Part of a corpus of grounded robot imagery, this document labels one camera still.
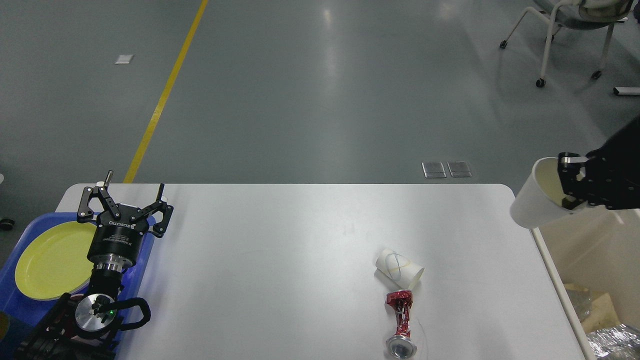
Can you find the crushed white paper cup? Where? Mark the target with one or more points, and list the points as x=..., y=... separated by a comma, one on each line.
x=540, y=199

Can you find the crushed red can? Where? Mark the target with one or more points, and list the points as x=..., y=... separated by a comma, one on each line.
x=400, y=345

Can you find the white office chair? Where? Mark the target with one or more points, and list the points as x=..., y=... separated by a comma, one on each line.
x=581, y=15

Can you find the beige plastic bin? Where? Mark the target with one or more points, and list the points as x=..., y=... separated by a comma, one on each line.
x=598, y=249

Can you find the metal bar on floor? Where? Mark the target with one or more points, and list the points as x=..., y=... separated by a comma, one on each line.
x=626, y=91

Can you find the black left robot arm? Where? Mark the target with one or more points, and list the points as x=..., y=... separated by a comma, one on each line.
x=86, y=326

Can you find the large foil tray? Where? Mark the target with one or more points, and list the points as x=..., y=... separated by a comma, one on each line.
x=620, y=342

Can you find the yellow plastic plate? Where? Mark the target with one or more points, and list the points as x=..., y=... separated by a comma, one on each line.
x=55, y=262

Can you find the chair caster wheel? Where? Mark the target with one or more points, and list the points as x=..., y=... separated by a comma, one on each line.
x=7, y=224

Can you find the floor socket plate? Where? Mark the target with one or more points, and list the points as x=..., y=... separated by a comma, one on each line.
x=434, y=170
x=459, y=169

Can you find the right floor socket plate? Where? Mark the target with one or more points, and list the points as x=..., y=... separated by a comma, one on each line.
x=459, y=169

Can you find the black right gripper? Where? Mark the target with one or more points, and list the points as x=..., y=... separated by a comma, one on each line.
x=612, y=170

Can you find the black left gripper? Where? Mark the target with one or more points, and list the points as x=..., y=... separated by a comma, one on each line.
x=120, y=240

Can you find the left floor socket plate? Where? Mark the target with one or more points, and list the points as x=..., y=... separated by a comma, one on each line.
x=434, y=170

